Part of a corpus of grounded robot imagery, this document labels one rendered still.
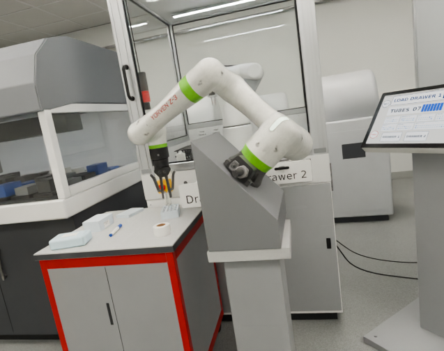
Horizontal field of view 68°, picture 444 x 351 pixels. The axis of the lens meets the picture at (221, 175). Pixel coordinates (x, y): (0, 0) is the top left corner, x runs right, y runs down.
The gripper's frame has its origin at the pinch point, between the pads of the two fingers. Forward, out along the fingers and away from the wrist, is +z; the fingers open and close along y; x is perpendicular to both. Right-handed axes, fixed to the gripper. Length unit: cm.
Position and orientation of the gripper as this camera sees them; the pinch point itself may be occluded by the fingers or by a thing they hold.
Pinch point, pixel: (167, 198)
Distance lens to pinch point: 171.5
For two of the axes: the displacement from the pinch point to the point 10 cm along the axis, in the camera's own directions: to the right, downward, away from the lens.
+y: -9.9, 1.5, -0.4
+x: 0.7, 1.7, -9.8
